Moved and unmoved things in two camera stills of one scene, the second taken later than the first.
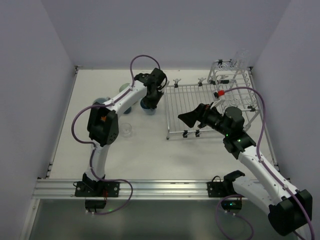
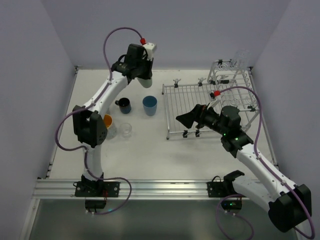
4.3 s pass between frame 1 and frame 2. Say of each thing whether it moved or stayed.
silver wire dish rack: stayed
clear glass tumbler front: stayed
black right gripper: stayed
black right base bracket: stayed
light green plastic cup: moved
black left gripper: moved
